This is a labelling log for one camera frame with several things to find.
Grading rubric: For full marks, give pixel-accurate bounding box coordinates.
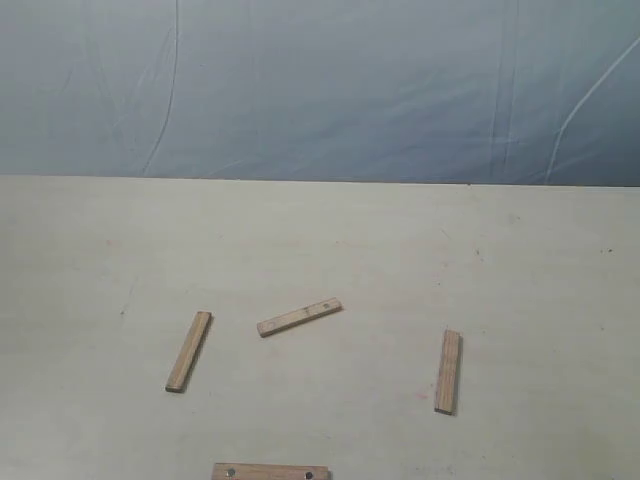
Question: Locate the wooden stick with holes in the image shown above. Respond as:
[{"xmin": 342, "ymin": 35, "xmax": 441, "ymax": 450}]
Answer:
[{"xmin": 257, "ymin": 298, "xmax": 343, "ymax": 338}]

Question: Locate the grey-blue backdrop sheet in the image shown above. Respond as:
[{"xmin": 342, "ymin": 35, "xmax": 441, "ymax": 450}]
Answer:
[{"xmin": 1, "ymin": 1, "xmax": 639, "ymax": 186}]

